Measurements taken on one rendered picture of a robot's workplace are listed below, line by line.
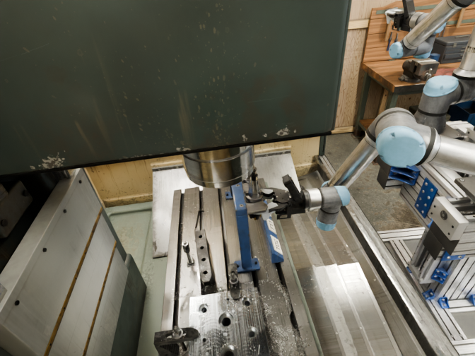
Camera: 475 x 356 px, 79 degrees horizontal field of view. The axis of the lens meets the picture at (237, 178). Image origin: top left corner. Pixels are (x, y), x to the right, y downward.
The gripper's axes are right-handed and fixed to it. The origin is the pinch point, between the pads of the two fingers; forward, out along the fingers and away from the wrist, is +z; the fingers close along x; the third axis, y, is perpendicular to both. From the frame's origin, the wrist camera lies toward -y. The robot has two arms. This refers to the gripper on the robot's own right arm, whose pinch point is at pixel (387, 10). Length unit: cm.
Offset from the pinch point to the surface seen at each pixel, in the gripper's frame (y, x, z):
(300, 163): 75, -63, -7
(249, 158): -13, -116, -103
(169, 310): 48, -154, -89
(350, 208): 70, -61, -61
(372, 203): 161, 9, 4
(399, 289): 69, -70, -106
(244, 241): 36, -121, -83
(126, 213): 74, -182, 7
